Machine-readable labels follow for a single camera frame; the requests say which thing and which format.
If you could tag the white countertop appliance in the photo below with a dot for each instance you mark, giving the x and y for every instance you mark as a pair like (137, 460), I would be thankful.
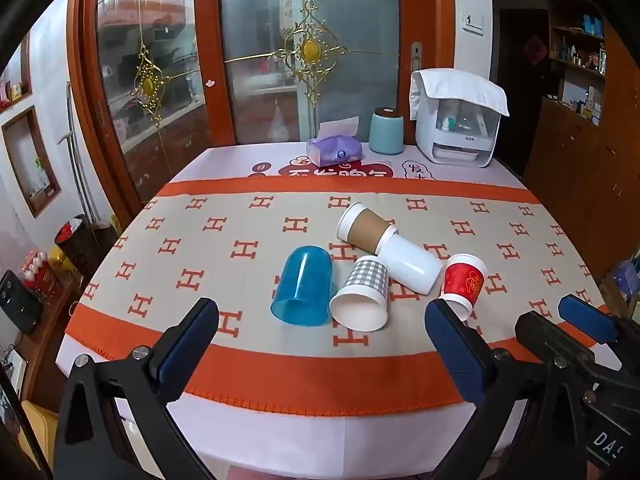
(457, 135)

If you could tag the plain white cup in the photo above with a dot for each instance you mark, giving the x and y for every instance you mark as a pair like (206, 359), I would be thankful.
(410, 262)

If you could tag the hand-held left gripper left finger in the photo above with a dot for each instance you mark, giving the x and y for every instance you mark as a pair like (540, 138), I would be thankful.
(184, 357)

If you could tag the wooden glass sliding door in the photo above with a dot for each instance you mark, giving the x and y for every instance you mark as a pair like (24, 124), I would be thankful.
(320, 60)
(150, 85)

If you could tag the grey checked paper cup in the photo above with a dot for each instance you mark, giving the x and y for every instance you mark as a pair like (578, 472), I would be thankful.
(361, 300)

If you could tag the wooden framed wall niche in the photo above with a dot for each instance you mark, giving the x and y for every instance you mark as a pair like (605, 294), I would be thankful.
(32, 160)
(15, 85)

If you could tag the metal pole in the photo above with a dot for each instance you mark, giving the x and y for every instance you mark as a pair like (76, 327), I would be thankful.
(77, 160)

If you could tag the red door ornament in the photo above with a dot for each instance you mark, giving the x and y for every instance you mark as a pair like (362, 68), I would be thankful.
(536, 51)

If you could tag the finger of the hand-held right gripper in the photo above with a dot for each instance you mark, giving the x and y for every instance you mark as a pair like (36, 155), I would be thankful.
(547, 336)
(588, 318)

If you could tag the white towel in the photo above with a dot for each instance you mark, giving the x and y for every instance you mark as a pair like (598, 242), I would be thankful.
(457, 87)

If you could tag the brown sleeved paper cup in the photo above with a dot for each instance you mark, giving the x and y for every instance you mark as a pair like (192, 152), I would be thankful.
(367, 227)

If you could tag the white wall switch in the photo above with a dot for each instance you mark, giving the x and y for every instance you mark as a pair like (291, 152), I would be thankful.
(473, 23)

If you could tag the blue plastic cup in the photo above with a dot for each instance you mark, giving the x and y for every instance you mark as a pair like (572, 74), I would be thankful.
(304, 287)

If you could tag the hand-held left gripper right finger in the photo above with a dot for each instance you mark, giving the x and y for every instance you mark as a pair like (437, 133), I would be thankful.
(456, 357)

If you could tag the teal canister with brown lid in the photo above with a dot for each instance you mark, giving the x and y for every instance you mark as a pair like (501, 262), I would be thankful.
(386, 132)

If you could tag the orange patterned table runner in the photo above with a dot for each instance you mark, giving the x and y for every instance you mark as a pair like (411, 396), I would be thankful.
(225, 250)

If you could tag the metal door lock plate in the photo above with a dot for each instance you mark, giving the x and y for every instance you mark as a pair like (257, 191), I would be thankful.
(416, 56)

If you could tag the red paper cup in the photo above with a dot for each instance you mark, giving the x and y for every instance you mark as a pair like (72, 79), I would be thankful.
(465, 280)

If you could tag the wooden side table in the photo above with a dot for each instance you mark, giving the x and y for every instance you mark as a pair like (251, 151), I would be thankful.
(45, 350)

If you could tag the wooden wall shelf with bottles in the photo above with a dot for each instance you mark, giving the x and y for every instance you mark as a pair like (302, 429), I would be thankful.
(580, 60)

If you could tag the dark waste bin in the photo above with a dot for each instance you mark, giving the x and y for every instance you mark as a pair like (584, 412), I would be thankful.
(77, 247)

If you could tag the red bottle pack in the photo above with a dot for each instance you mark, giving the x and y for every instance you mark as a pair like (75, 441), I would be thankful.
(40, 275)

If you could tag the purple tissue pack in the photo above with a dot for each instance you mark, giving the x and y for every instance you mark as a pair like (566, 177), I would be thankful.
(336, 152)

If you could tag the wooden cabinet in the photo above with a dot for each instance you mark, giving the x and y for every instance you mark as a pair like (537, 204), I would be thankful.
(575, 170)

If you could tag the black device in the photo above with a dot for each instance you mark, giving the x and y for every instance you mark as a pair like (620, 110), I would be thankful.
(17, 302)

